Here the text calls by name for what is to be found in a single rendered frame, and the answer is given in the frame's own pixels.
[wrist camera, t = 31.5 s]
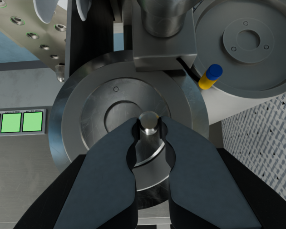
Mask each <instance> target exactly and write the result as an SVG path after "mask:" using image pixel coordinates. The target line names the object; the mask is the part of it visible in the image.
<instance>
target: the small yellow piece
mask: <svg viewBox="0 0 286 229"><path fill-rule="evenodd" d="M176 60H177V61H178V62H179V63H180V64H181V65H182V66H183V68H184V69H185V70H186V72H187V73H188V74H189V75H190V76H191V77H192V78H193V79H194V80H195V81H196V82H198V84H199V86H200V88H202V89H204V90H207V89H209V88H210V87H211V86H212V85H213V84H214V83H215V82H216V81H217V80H218V79H219V77H220V76H221V75H222V72H223V70H222V67H221V66H220V65H217V64H213V65H211V66H210V67H209V68H208V69H207V70H206V71H205V73H204V74H203V76H202V77H201V78H199V77H197V76H196V75H195V74H194V73H193V72H192V71H191V70H190V68H189V67H188V66H187V64H186V63H185V62H184V61H183V60H182V59H181V58H177V59H176Z"/></svg>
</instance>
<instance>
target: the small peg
mask: <svg viewBox="0 0 286 229"><path fill-rule="evenodd" d="M139 126H140V128H141V130H142V132H143V133H145V134H147V135H152V134H154V133H156V132H157V130H158V127H159V116H158V115H157V114H156V113H155V112H153V111H145V112H143V113H142V114H141V115H140V117H139Z"/></svg>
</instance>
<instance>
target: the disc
mask: <svg viewBox="0 0 286 229"><path fill-rule="evenodd" d="M121 61H134V60H133V50H119V51H114V52H110V53H106V54H104V55H101V56H98V57H96V58H94V59H92V60H90V61H89V62H87V63H85V64H84V65H82V66H81V67H80V68H78V69H77V70H76V71H75V72H74V73H73V74H72V75H71V76H70V77H69V78H68V79H67V81H66V82H65V83H64V85H63V86H62V88H61V89H60V91H59V93H58V94H57V96H56V98H55V101H54V104H53V106H52V110H51V113H50V118H49V129H48V136H49V146H50V151H51V154H52V157H53V160H54V163H55V165H56V167H57V169H58V171H59V173H60V174H61V173H62V172H63V171H64V170H65V169H66V168H67V167H68V166H69V165H70V164H71V162H70V160H69V158H68V156H67V154H66V151H65V149H64V145H63V141H62V134H61V123H62V116H63V111H64V108H65V105H66V103H67V100H68V98H69V96H70V95H71V93H72V91H73V90H74V89H75V87H76V86H77V85H78V84H79V82H80V81H81V80H82V79H83V78H85V77H86V76H87V75H88V74H90V73H91V72H93V71H95V70H96V69H98V68H100V67H102V66H105V65H108V64H111V63H115V62H121ZM163 71H164V72H165V73H167V74H168V75H169V76H171V77H172V78H173V79H174V80H175V81H176V82H177V84H178V85H179V86H180V87H181V89H182V90H183V92H184V94H185V96H186V98H187V100H188V102H189V105H190V108H191V112H192V121H193V130H194V131H196V132H198V133H199V134H201V135H202V136H203V137H205V138H206V139H209V118H208V113H207V108H206V105H205V102H204V99H203V97H202V94H201V92H200V90H199V89H198V87H197V86H196V84H195V83H194V81H193V80H192V79H191V77H190V76H189V75H188V74H187V73H186V72H185V71H184V70H183V69H181V70H163ZM137 196H138V210H141V209H146V208H150V207H153V206H156V205H158V204H161V203H163V202H165V201H167V200H168V177H167V178H166V179H165V180H164V181H162V182H161V183H159V184H157V185H155V186H153V187H151V188H148V189H144V190H141V191H137Z"/></svg>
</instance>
